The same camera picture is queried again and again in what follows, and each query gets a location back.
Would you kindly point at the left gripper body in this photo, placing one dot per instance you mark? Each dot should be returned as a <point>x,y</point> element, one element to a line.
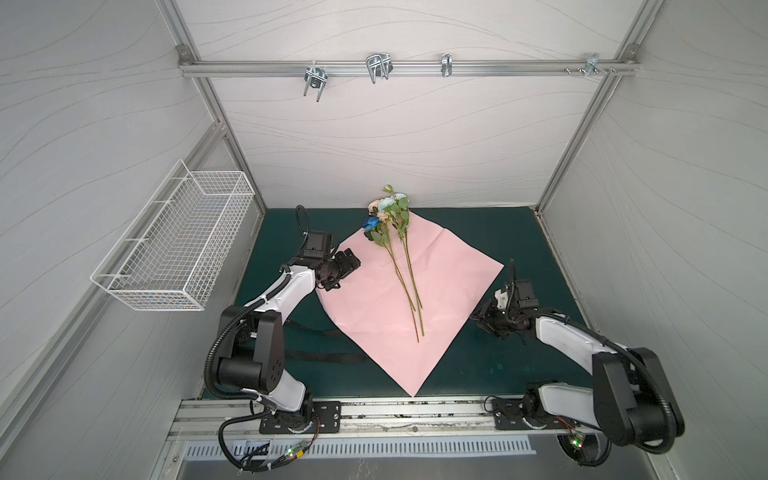
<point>338,267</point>

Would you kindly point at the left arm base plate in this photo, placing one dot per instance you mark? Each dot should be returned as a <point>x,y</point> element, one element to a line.
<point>312,417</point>

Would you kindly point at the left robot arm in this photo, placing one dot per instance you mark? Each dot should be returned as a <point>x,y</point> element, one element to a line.
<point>247,359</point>

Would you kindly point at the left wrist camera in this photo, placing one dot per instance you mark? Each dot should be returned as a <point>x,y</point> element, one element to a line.
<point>318,245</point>

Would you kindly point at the metal U-bolt clamp left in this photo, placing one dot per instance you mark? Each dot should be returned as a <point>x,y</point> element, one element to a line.
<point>315,78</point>

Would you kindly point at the pink fake flower stem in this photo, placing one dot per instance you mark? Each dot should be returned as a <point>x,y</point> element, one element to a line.
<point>411,270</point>

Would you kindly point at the mint fake flower stem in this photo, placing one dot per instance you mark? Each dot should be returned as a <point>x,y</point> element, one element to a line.
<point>392,198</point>

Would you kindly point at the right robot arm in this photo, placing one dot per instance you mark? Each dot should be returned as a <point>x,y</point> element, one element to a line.
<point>630,400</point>

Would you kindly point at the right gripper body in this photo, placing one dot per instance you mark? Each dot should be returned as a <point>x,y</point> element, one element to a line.
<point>492,317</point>

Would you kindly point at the metal bolt clamp right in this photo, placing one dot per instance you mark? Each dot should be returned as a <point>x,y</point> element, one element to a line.
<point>591,67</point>

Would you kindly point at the white vent grille strip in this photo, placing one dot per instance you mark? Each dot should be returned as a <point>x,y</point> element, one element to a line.
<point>332,447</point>

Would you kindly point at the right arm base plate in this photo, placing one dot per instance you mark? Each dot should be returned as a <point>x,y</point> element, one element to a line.
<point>510,414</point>

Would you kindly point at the green table mat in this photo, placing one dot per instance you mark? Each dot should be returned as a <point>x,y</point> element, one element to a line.
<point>476,362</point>

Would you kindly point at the pink purple wrapping paper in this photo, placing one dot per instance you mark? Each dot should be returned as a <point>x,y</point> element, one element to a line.
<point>371,307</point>

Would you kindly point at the white wire basket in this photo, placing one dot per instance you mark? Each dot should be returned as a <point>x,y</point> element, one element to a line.
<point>172,253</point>

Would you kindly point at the metal bracket clamp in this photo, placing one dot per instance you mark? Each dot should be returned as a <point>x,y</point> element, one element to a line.
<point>446,65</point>

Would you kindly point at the metal U-bolt clamp middle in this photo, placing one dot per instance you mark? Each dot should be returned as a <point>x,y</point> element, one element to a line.
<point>379,65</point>

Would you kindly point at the metal u-bolt clamp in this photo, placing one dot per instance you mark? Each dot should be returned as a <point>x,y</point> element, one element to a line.
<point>379,65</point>
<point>315,78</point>

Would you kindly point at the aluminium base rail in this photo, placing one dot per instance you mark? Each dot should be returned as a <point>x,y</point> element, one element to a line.
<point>363,417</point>

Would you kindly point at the peach fake flower stem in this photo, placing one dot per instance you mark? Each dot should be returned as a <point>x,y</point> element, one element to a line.
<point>408,289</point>

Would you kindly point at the aluminium crossbar rail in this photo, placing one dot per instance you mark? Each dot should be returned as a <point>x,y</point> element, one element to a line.
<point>401,68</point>

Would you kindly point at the blue fake flower stem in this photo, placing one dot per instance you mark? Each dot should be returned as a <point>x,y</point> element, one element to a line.
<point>377,231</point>

